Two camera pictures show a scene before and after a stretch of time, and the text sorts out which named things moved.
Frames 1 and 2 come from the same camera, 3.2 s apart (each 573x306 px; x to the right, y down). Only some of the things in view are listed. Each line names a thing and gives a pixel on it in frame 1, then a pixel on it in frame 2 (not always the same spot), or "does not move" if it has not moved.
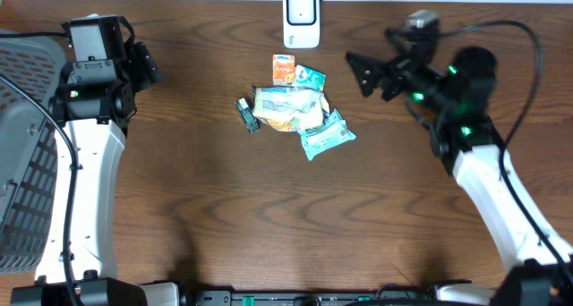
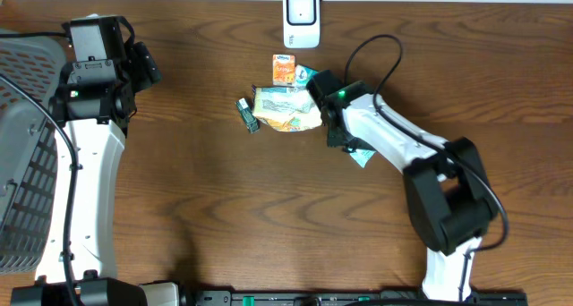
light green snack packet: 333,132 → 362,157
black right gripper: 370,66 → 332,140
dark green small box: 248,116 does not move
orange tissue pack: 284,67 does not move
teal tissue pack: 308,77 does not move
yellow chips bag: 288,108 does not move
